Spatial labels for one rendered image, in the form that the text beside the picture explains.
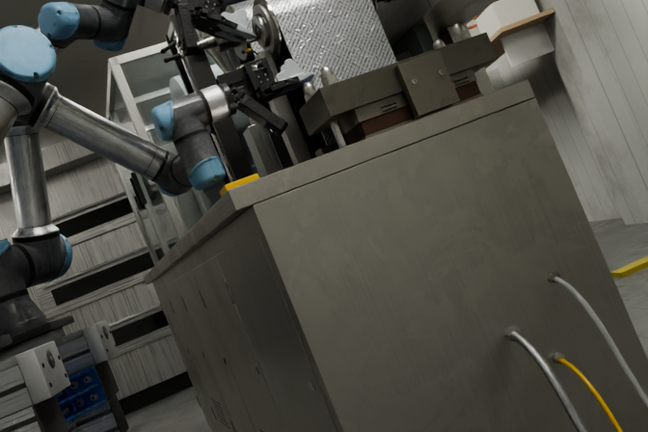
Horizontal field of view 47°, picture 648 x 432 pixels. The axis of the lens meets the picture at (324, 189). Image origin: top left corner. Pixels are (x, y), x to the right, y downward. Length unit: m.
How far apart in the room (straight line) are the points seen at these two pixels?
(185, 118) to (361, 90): 0.36
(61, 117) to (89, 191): 4.95
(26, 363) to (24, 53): 0.55
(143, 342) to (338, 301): 5.18
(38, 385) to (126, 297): 5.09
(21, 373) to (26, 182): 0.73
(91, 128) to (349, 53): 0.59
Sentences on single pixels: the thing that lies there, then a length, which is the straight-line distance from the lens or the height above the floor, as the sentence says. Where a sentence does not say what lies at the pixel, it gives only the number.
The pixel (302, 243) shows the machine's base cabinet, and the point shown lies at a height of 0.76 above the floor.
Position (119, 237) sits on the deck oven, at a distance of 6.50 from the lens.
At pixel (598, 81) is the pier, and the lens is 5.53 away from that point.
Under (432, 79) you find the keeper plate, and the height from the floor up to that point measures 0.97.
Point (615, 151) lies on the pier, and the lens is 5.50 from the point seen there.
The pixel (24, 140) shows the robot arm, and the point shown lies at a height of 1.27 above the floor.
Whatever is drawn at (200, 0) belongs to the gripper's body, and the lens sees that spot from 1.74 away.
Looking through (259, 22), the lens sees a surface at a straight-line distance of 1.72.
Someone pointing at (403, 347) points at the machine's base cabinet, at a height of 0.52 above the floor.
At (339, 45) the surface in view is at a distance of 1.72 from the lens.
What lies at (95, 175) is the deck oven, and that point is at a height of 1.93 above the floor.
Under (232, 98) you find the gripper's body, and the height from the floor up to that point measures 1.10.
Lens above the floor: 0.77
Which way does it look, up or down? 3 degrees up
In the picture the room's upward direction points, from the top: 22 degrees counter-clockwise
